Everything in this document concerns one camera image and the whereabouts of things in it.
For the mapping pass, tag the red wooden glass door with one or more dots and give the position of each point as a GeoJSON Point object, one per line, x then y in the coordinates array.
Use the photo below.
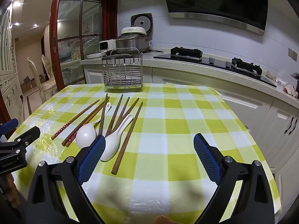
{"type": "Point", "coordinates": [56, 39]}

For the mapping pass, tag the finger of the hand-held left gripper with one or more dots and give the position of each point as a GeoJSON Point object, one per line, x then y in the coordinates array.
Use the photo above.
{"type": "Point", "coordinates": [9, 124]}
{"type": "Point", "coordinates": [29, 135]}

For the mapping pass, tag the black burner grate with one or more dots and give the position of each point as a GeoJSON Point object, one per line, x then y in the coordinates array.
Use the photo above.
{"type": "Point", "coordinates": [185, 51]}
{"type": "Point", "coordinates": [246, 66]}

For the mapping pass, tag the black glass gas cooktop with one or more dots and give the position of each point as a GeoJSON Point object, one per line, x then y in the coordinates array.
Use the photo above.
{"type": "Point", "coordinates": [219, 61]}

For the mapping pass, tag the white round lid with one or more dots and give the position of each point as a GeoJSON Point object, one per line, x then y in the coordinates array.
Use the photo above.
{"type": "Point", "coordinates": [134, 30]}

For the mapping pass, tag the small white bowl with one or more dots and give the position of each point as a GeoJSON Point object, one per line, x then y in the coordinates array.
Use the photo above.
{"type": "Point", "coordinates": [271, 75]}

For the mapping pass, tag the dark wooden chopstick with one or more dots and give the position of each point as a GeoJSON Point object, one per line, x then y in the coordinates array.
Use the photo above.
{"type": "Point", "coordinates": [124, 144]}
{"type": "Point", "coordinates": [104, 112]}
{"type": "Point", "coordinates": [115, 112]}
{"type": "Point", "coordinates": [120, 112]}
{"type": "Point", "coordinates": [133, 105]}

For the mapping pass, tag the grey cooktop knob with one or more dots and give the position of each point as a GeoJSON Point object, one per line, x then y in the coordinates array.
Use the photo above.
{"type": "Point", "coordinates": [211, 60]}
{"type": "Point", "coordinates": [227, 64]}

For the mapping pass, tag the white plate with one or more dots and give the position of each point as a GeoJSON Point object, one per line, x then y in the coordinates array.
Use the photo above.
{"type": "Point", "coordinates": [97, 55]}

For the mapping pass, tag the green white checkered tablecloth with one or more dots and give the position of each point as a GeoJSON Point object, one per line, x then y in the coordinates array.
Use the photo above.
{"type": "Point", "coordinates": [172, 130]}

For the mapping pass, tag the person's right hand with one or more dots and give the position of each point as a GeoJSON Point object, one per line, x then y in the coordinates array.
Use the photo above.
{"type": "Point", "coordinates": [164, 220]}

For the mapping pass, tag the white packet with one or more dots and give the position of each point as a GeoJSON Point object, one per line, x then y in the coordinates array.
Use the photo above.
{"type": "Point", "coordinates": [280, 81]}

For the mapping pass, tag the cream dining chair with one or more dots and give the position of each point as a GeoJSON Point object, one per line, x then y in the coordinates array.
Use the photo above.
{"type": "Point", "coordinates": [35, 74]}
{"type": "Point", "coordinates": [48, 67]}

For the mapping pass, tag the cardboard box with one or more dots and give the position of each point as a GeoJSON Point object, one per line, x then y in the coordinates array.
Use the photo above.
{"type": "Point", "coordinates": [28, 82]}

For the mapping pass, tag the silver rice cooker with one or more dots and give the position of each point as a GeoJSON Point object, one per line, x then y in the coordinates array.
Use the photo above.
{"type": "Point", "coordinates": [133, 43]}

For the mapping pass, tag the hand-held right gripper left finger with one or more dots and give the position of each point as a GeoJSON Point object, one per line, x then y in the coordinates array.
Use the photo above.
{"type": "Point", "coordinates": [92, 158]}

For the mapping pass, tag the person's left hand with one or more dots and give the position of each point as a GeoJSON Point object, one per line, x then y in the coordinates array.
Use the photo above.
{"type": "Point", "coordinates": [11, 187]}

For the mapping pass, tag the dark metal pot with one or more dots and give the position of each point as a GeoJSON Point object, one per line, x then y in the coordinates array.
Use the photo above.
{"type": "Point", "coordinates": [295, 80]}

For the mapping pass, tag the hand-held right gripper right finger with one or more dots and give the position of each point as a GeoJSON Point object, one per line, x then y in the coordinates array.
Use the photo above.
{"type": "Point", "coordinates": [206, 158]}

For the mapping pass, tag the white ceramic spoon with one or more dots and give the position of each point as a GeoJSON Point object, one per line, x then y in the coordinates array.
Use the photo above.
{"type": "Point", "coordinates": [85, 135]}
{"type": "Point", "coordinates": [112, 147]}

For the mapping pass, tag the wall socket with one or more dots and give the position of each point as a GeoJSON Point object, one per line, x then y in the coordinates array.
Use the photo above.
{"type": "Point", "coordinates": [292, 53]}

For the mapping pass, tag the pale crumpled cloth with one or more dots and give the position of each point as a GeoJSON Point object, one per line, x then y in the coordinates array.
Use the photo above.
{"type": "Point", "coordinates": [290, 90]}

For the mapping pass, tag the white display cabinet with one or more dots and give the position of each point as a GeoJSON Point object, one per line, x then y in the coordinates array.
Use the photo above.
{"type": "Point", "coordinates": [9, 91]}

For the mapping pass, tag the small white appliance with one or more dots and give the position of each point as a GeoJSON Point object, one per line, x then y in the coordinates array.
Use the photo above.
{"type": "Point", "coordinates": [107, 45]}

